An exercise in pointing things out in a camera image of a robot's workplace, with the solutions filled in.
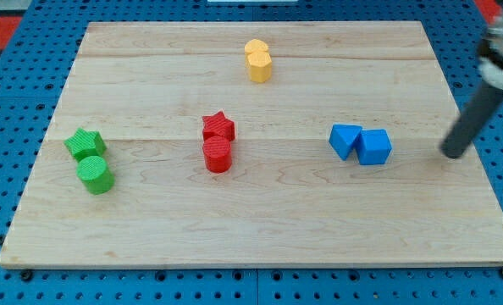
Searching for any green star block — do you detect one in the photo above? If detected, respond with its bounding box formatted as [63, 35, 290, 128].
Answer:
[64, 128, 107, 162]

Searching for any blue triangle block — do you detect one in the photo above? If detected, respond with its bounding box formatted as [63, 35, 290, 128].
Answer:
[329, 124, 362, 160]

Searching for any blue cube block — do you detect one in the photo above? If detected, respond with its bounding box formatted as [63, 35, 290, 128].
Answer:
[356, 129, 392, 165]

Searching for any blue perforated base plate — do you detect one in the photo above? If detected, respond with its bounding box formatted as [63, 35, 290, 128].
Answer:
[0, 0, 503, 304]

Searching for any wooden board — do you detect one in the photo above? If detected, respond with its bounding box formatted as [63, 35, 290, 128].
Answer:
[0, 21, 503, 269]

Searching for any yellow rear block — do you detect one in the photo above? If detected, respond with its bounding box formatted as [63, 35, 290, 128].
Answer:
[244, 39, 269, 55]

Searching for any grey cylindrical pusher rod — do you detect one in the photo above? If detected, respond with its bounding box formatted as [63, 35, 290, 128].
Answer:
[439, 81, 503, 159]

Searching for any yellow hexagon block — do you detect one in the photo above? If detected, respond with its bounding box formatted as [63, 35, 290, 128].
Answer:
[246, 51, 273, 83]

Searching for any red cylinder block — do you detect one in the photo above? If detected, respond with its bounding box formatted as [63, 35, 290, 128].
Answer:
[202, 136, 232, 173]

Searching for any red star block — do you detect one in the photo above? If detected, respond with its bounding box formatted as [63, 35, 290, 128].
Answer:
[202, 111, 235, 141]

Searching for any green cylinder block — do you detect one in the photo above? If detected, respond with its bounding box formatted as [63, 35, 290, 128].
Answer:
[76, 156, 114, 195]

